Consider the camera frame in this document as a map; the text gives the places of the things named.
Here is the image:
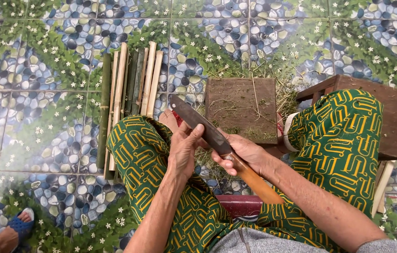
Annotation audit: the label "person's right hand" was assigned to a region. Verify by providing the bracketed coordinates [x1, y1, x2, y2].
[211, 131, 275, 177]

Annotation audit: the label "person's left hand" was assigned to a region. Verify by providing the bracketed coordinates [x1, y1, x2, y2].
[167, 122, 211, 179]

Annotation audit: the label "large knife with wooden handle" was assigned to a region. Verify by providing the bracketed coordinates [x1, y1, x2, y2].
[168, 94, 285, 205]

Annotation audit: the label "red plastic stool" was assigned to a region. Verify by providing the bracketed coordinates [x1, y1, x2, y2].
[215, 195, 264, 220]

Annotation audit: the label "brown wooden chopping block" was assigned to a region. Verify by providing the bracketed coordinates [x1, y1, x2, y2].
[205, 77, 279, 145]

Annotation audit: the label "red sandal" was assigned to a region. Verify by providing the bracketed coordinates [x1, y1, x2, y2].
[276, 112, 285, 138]
[171, 110, 185, 128]

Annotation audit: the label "person's left foot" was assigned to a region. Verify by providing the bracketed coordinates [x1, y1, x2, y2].
[158, 108, 180, 133]

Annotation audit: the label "green yellow patterned trousers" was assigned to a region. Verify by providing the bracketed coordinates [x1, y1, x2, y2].
[106, 89, 384, 253]

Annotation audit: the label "grey shirt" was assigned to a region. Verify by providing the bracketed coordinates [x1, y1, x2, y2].
[208, 227, 397, 253]

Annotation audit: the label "pile of split bamboo strips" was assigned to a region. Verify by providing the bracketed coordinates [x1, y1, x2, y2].
[96, 41, 165, 182]

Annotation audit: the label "bundle of pale bamboo slats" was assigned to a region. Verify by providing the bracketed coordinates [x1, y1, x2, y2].
[371, 120, 397, 219]

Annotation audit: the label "brown wooden stool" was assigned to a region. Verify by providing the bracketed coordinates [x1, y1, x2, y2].
[296, 74, 397, 161]

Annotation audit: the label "blue rubber sandal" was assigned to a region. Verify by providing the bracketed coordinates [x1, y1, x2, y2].
[7, 207, 35, 246]

